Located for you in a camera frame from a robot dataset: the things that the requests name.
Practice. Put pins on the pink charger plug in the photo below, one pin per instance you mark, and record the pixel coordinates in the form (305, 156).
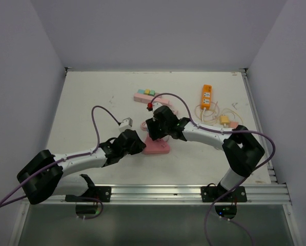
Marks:
(233, 124)

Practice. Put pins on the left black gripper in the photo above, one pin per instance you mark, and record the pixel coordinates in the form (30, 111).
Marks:
(140, 146)

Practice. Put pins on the orange power strip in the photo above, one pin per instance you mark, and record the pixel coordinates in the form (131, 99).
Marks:
(206, 96)

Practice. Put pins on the aluminium front rail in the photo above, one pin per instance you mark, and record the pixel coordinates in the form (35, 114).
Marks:
(172, 194)

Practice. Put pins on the right side rail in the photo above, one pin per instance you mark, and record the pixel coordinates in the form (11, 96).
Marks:
(264, 142)

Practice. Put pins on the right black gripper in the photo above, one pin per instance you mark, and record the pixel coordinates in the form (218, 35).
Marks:
(154, 134)

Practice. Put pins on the pink triangular socket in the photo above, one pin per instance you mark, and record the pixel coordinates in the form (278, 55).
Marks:
(159, 146)

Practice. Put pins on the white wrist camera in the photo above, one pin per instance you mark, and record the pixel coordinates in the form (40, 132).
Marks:
(126, 124)
(151, 107)

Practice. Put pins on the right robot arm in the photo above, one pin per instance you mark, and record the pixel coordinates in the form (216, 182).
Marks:
(243, 152)

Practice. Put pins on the yellow charger plug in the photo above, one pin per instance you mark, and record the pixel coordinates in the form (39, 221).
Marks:
(224, 120)

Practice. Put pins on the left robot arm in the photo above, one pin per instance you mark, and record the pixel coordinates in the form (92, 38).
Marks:
(49, 175)

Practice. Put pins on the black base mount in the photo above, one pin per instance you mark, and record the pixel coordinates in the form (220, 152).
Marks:
(92, 194)
(212, 192)

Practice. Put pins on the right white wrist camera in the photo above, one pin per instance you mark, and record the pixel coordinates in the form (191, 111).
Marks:
(151, 107)

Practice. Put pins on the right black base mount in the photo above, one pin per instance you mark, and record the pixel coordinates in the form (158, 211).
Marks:
(212, 192)

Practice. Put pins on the long pink power strip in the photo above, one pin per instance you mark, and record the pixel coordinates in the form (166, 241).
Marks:
(142, 98)

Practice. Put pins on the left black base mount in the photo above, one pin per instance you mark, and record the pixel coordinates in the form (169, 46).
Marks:
(92, 194)

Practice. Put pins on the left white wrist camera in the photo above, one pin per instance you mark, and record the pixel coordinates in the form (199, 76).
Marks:
(126, 124)

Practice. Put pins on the teal cube plug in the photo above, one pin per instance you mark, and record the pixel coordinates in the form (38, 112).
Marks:
(140, 91)

